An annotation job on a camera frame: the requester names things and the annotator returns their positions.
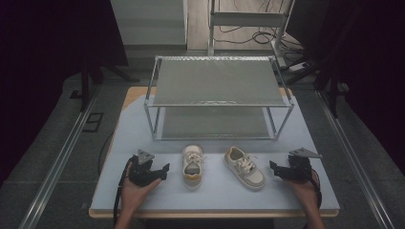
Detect black floor cables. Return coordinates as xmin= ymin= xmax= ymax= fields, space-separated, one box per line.
xmin=212 ymin=0 xmax=307 ymax=55

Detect black tripod stand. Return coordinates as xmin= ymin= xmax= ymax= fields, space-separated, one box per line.
xmin=78 ymin=56 xmax=141 ymax=113
xmin=285 ymin=47 xmax=352 ymax=119

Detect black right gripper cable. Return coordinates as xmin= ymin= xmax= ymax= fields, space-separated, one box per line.
xmin=309 ymin=170 xmax=323 ymax=211

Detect grey two-tier shoe rack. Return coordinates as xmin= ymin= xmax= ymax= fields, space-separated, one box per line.
xmin=143 ymin=54 xmax=296 ymax=142

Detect white board panel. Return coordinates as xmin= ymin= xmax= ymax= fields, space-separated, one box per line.
xmin=109 ymin=0 xmax=189 ymax=51

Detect metal floor rail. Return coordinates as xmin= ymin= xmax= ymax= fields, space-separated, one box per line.
xmin=314 ymin=90 xmax=396 ymax=229
xmin=17 ymin=85 xmax=100 ymax=229

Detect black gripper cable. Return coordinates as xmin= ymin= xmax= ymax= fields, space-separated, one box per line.
xmin=112 ymin=157 xmax=134 ymax=227
xmin=309 ymin=170 xmax=323 ymax=211

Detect person's left hand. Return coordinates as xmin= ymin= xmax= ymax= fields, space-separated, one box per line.
xmin=119 ymin=161 xmax=162 ymax=216

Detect white and grey shoe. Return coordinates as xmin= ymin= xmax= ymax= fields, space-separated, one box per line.
xmin=223 ymin=145 xmax=267 ymax=192

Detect dark curtain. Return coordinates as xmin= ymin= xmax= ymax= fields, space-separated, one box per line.
xmin=0 ymin=0 xmax=130 ymax=189
xmin=286 ymin=0 xmax=405 ymax=176

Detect light blue table mat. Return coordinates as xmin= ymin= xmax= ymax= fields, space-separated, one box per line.
xmin=90 ymin=94 xmax=340 ymax=214

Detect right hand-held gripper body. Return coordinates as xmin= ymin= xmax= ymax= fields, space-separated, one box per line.
xmin=287 ymin=147 xmax=323 ymax=183

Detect white metal stand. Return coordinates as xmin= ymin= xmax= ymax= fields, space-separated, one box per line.
xmin=207 ymin=0 xmax=296 ymax=70

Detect white power strip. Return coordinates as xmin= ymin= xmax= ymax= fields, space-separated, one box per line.
xmin=287 ymin=61 xmax=309 ymax=73

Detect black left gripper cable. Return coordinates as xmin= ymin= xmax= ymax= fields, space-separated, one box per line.
xmin=112 ymin=157 xmax=134 ymax=227

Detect person's right hand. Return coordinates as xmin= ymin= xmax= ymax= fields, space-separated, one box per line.
xmin=286 ymin=170 xmax=321 ymax=212

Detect white shoe with yellow heel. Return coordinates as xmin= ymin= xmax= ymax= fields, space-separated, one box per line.
xmin=181 ymin=144 xmax=204 ymax=192

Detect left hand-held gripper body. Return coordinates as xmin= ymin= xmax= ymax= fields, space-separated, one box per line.
xmin=128 ymin=149 xmax=158 ymax=187

